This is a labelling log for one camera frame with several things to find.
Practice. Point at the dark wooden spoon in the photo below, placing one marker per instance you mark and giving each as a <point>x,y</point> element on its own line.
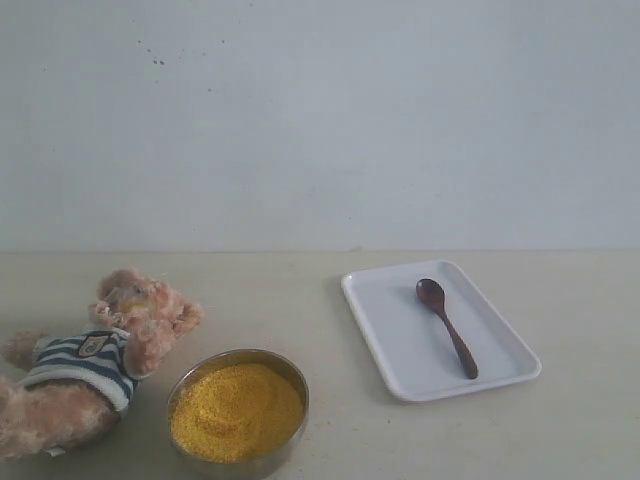
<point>433,296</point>

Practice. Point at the tan teddy bear striped sweater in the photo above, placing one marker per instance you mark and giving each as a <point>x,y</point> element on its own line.
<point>76,389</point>

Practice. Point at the white plastic tray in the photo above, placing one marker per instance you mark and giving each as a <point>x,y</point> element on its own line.
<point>410,345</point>

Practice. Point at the steel bowl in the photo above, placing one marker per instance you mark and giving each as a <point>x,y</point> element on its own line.
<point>259,467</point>

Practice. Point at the yellow millet grains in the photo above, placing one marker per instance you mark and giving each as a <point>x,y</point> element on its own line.
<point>237,413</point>

